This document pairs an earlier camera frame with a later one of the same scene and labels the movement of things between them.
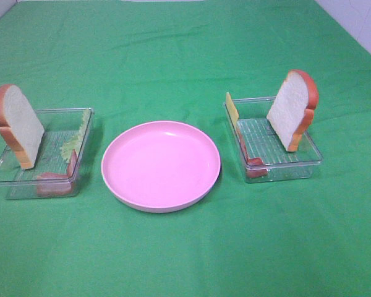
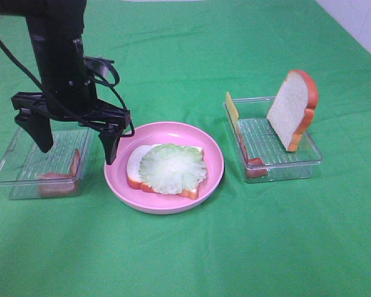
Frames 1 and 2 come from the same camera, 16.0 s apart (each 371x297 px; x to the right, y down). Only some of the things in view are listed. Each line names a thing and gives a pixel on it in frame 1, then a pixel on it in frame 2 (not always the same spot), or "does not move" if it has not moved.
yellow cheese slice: x=232 y=109 does not move
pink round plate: x=161 y=167 does not move
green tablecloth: x=135 y=62 does not move
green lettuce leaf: x=73 y=143 -> x=172 y=169
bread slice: x=17 y=120 -> x=135 y=178
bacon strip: x=254 y=167 does not move
